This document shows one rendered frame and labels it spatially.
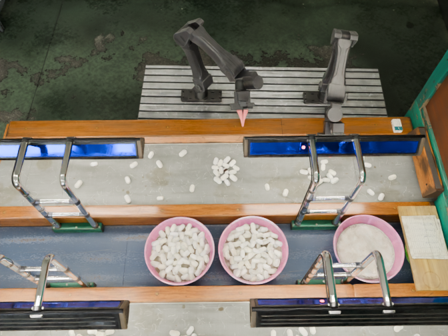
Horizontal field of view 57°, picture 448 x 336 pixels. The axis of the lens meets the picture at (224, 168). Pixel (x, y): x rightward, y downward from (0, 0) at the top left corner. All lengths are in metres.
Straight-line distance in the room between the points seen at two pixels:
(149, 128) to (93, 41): 1.65
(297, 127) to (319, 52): 1.46
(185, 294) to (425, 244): 0.92
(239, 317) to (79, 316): 0.58
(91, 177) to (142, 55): 1.58
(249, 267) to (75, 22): 2.57
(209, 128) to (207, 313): 0.78
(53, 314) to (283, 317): 0.63
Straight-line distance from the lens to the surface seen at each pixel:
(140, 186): 1.78
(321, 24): 3.50
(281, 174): 1.78
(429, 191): 1.82
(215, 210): 1.67
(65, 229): 1.81
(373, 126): 1.98
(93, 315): 1.27
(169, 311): 1.60
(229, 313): 1.59
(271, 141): 1.43
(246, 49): 3.24
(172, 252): 1.65
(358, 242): 1.73
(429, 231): 1.81
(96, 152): 1.50
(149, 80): 2.18
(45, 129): 2.02
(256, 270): 1.63
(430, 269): 1.75
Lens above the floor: 2.31
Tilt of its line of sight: 61 degrees down
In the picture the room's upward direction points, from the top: straight up
